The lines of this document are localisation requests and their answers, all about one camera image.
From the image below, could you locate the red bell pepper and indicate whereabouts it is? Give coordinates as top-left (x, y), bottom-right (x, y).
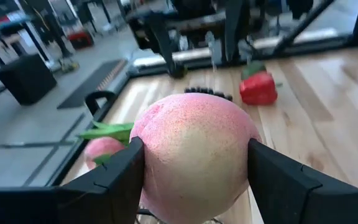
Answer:
top-left (239, 72), bottom-right (278, 106)

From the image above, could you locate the dark grey table frame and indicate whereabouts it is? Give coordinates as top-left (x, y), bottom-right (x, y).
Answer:
top-left (126, 9), bottom-right (226, 78)

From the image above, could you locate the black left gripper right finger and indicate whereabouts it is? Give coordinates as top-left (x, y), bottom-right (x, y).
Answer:
top-left (248, 138), bottom-right (358, 224)

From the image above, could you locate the dark purple grape bunch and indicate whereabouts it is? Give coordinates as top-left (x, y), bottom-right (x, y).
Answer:
top-left (183, 86), bottom-right (234, 102)

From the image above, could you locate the pink peach with green leaf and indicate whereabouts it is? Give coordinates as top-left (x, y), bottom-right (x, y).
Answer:
top-left (83, 136), bottom-right (127, 171)

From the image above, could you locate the red box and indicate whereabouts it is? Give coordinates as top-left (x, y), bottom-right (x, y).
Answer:
top-left (68, 30), bottom-right (94, 49)

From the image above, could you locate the black mat with hazard stripes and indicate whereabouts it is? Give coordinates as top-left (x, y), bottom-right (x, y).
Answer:
top-left (57, 58), bottom-right (127, 110)

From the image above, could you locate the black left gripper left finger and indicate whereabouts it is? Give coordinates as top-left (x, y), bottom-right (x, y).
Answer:
top-left (0, 136), bottom-right (145, 224)

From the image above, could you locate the small pink peach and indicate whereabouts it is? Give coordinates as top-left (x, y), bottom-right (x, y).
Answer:
top-left (130, 92), bottom-right (262, 224)

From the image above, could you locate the black cube box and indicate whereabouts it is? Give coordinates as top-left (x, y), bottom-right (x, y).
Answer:
top-left (0, 54), bottom-right (57, 105)

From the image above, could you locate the long green leafy vegetable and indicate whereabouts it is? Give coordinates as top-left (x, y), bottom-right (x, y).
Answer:
top-left (78, 120), bottom-right (135, 146)

